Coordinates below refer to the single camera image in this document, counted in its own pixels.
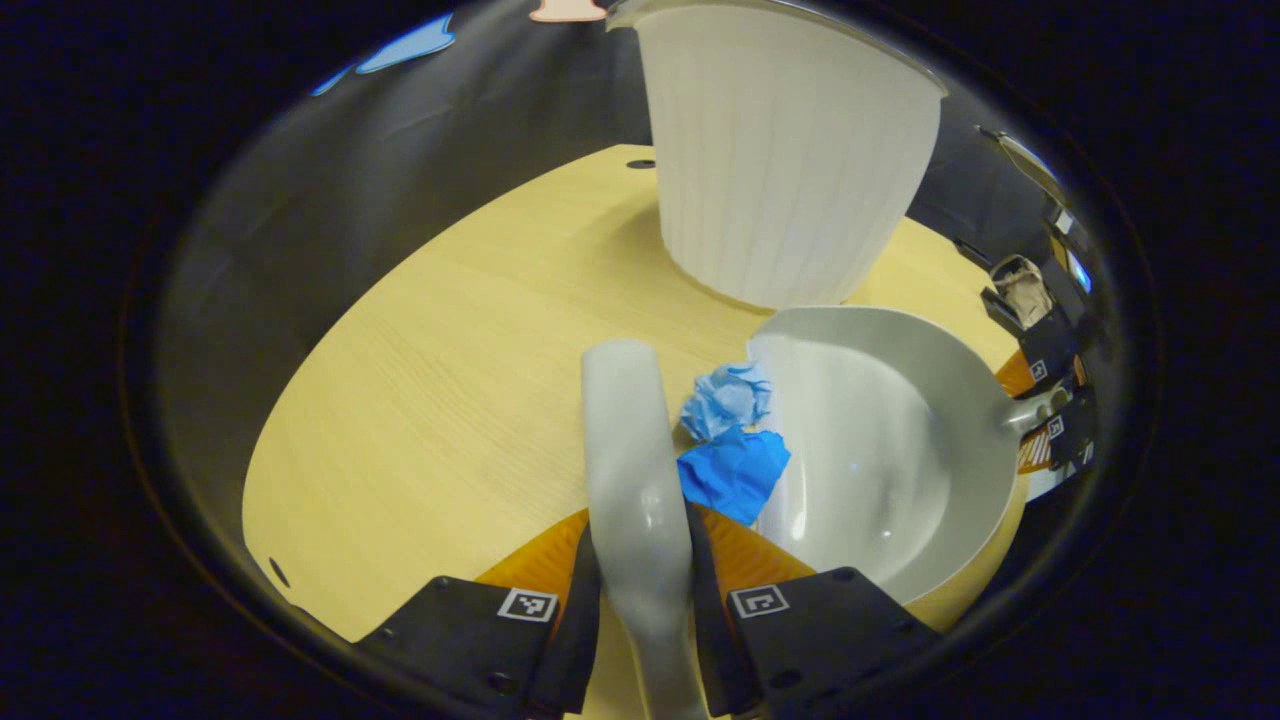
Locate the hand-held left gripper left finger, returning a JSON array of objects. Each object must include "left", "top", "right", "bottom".
[{"left": 355, "top": 508, "right": 604, "bottom": 719}]

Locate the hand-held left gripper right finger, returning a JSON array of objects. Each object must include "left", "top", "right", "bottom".
[{"left": 685, "top": 503, "right": 943, "bottom": 719}]

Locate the deep blue paper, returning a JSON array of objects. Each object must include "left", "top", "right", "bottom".
[{"left": 677, "top": 428, "right": 792, "bottom": 528}]

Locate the grey plastic dustpan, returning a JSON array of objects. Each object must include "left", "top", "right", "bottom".
[{"left": 745, "top": 305, "right": 1073, "bottom": 607}]

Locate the small grey broom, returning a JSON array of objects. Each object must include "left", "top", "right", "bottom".
[{"left": 581, "top": 338, "right": 711, "bottom": 720}]

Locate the light blue paper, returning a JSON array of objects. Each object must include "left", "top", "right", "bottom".
[{"left": 680, "top": 361, "right": 774, "bottom": 442}]

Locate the white ribbed garbage bin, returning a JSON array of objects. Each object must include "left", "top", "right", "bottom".
[{"left": 606, "top": 0, "right": 949, "bottom": 311}]

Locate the wooden desktop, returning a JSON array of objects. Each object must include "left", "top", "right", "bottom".
[{"left": 242, "top": 145, "right": 1031, "bottom": 720}]

